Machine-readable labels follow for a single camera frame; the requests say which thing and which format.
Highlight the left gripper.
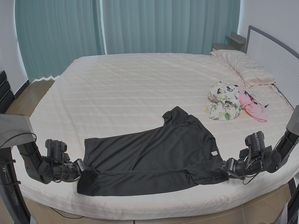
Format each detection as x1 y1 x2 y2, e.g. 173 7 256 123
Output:
69 158 85 181

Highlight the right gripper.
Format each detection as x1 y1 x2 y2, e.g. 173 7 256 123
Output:
212 158 252 180

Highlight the black T-shirt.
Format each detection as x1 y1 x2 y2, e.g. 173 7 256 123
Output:
77 106 230 196

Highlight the bed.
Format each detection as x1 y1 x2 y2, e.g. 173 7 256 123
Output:
14 25 299 220

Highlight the pink garment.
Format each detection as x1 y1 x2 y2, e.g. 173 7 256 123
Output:
237 85 269 123

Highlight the white printed pyjama garment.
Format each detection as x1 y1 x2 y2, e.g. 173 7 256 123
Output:
206 81 242 121

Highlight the pale pink pillow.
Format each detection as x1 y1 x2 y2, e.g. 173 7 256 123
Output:
209 50 276 89

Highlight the grey bedside table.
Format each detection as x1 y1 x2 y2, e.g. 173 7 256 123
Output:
212 31 246 54

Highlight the blue-green curtain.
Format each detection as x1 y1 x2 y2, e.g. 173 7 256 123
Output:
14 0 107 82
102 0 242 55

